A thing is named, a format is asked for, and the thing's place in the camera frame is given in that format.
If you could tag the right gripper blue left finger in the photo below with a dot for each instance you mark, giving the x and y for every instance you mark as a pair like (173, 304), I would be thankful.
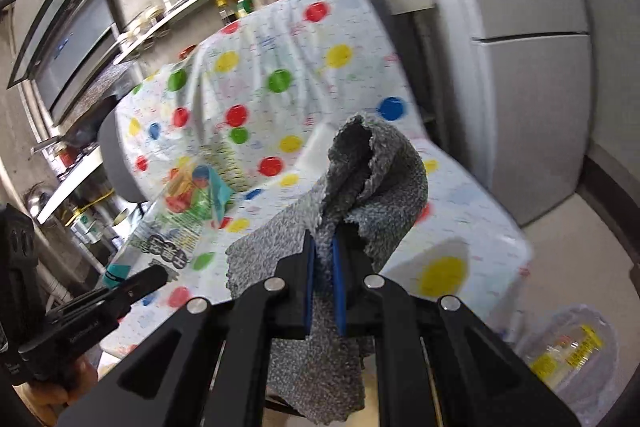
(207, 364)

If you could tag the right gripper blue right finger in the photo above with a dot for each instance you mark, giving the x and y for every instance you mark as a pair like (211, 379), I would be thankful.
(437, 362)

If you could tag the colourful printed snack bag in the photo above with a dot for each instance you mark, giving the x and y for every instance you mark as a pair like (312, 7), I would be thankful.
(189, 187)

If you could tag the grey knitted cloth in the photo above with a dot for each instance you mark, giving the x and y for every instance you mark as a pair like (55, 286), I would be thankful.
(374, 188)

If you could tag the trash bin with white bag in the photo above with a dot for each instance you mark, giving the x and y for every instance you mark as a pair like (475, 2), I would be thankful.
(590, 392)

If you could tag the white kitchen counter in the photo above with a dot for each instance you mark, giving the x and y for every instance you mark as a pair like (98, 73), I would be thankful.
(77, 176)

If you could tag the person's left hand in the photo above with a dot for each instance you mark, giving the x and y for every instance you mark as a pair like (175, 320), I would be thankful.
(44, 399)

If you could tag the grey office chair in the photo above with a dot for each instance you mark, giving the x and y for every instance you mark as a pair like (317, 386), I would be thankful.
(248, 97)

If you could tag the black wok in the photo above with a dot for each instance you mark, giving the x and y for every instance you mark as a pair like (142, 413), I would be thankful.
(84, 131)

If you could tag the balloon print plastic cover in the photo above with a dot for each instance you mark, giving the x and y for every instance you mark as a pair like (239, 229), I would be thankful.
(463, 243)

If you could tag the range hood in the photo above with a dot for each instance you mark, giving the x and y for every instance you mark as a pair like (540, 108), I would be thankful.
(61, 45)

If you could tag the dark soy sauce bottle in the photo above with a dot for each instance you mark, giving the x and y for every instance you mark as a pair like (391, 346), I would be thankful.
(227, 14)

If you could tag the yellow cap sauce bottle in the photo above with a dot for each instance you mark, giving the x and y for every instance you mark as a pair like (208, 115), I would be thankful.
(243, 7)

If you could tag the silver refrigerator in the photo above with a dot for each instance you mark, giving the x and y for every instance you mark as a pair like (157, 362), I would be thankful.
(514, 85)

